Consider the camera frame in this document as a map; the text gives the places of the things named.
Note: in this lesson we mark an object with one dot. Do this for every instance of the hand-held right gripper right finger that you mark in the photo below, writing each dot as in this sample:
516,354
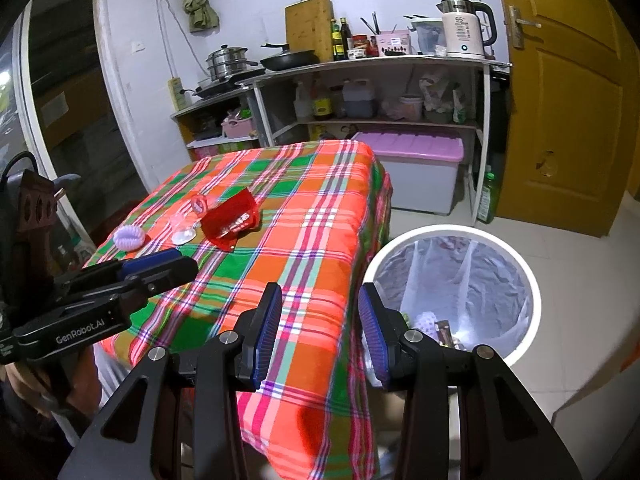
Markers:
372,335

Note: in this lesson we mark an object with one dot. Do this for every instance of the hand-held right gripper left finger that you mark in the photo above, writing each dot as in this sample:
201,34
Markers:
270,330

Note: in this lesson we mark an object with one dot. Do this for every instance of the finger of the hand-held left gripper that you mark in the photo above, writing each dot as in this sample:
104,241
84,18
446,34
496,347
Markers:
165,277
145,261

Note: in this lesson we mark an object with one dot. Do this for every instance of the white trash bin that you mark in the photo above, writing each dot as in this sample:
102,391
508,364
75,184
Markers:
535,310

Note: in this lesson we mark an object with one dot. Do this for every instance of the clear plastic lid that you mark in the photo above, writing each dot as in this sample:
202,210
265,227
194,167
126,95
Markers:
185,236

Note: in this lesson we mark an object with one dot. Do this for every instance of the large red foil wrapper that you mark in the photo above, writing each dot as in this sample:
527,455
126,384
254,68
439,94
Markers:
227,215

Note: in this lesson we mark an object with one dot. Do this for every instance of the plaid tablecloth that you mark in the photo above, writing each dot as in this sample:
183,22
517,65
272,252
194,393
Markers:
310,240

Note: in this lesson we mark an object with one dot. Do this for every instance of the translucent bin liner bag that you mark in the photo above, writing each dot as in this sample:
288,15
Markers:
465,285

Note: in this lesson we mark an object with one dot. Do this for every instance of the wooden chair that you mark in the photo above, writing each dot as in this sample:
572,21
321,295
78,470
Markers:
37,210

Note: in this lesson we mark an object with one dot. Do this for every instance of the pink plastic basket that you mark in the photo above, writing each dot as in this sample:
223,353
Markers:
240,130

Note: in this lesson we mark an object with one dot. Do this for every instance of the glass sliding door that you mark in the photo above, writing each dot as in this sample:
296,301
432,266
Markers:
75,110

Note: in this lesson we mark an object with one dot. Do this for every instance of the beige power strip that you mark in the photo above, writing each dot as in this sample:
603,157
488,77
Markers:
175,95

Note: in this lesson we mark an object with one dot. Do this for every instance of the small white shelf unit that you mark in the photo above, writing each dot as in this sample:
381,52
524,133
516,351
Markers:
210,105

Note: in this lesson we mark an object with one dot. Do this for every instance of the green plastic bottle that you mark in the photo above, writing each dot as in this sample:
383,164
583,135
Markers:
486,200

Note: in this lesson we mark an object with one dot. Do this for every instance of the black induction cooker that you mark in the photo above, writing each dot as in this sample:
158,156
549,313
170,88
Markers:
215,89

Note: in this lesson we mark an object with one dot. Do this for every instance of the purple lidded storage box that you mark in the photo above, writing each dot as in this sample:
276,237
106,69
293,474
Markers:
410,145

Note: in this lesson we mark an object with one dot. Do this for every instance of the steel steamer pot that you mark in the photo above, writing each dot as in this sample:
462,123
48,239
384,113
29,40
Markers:
227,62

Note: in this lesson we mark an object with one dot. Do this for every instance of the white plastic bottle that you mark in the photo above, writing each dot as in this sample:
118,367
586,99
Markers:
302,105

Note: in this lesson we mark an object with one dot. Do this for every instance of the pink plastic tub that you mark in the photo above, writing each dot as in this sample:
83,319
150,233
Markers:
411,107

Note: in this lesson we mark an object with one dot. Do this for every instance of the brown sauce bottle yellow label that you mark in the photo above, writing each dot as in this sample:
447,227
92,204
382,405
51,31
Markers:
321,105

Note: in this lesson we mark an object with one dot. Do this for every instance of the dark liquid jug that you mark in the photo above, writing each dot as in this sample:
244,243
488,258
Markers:
359,102

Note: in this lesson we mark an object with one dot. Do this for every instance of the black frying pan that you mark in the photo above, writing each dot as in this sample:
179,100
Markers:
290,60

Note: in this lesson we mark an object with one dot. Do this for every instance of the crumpled plastic bag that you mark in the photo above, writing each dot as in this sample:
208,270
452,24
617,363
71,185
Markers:
435,90

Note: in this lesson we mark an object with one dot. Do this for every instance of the large white shelf unit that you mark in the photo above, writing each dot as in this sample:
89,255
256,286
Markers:
380,62

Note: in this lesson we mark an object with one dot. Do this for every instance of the wooden cutting board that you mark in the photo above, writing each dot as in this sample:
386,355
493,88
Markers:
307,30

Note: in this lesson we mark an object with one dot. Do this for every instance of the yellow green oil bottle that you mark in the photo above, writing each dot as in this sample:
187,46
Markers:
336,45

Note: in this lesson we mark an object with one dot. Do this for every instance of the red lidded jar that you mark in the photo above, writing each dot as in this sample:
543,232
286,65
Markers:
360,42

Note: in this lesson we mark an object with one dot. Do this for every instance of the pink utensil box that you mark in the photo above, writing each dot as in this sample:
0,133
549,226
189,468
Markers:
395,42

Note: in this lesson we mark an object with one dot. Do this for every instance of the yellow wooden door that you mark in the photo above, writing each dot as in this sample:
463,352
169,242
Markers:
565,110

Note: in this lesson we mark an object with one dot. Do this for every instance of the dark sauce bottle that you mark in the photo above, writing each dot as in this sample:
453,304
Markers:
346,40

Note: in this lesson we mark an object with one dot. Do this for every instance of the clear plastic container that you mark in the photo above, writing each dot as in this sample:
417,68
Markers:
430,37

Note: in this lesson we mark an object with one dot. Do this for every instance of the white electric kettle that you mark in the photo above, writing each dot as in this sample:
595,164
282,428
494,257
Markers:
462,35

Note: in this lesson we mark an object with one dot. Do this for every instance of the white wall switch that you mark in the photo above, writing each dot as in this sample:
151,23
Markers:
138,46

